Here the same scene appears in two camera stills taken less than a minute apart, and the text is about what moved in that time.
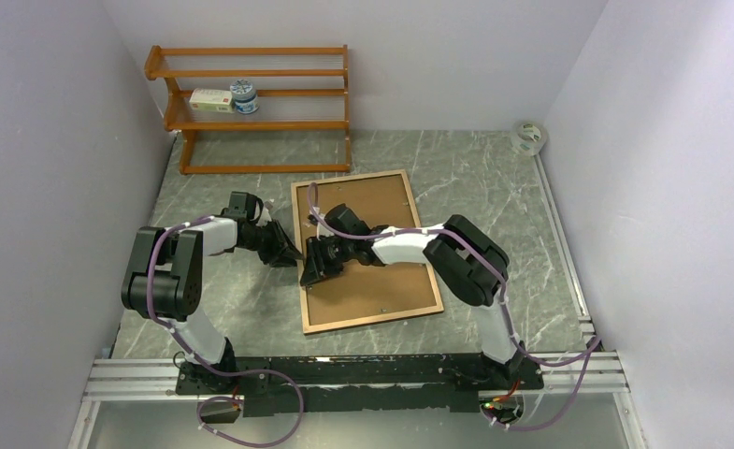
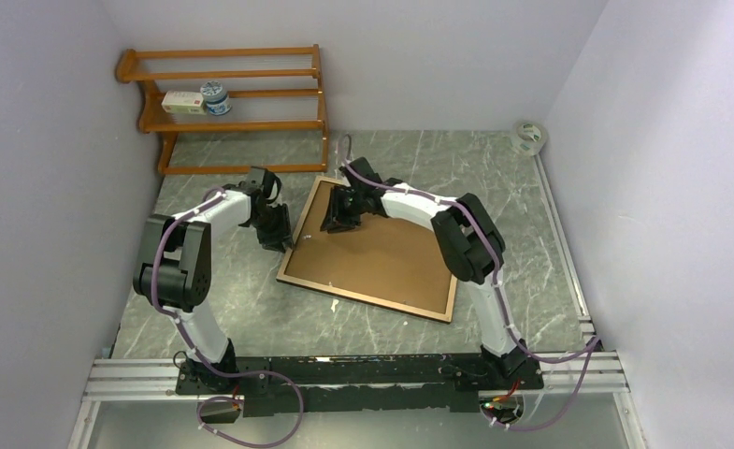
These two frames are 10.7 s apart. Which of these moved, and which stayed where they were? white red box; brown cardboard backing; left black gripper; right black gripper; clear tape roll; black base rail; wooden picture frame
Moved: right black gripper; white red box; brown cardboard backing; left black gripper; wooden picture frame
Stayed: clear tape roll; black base rail
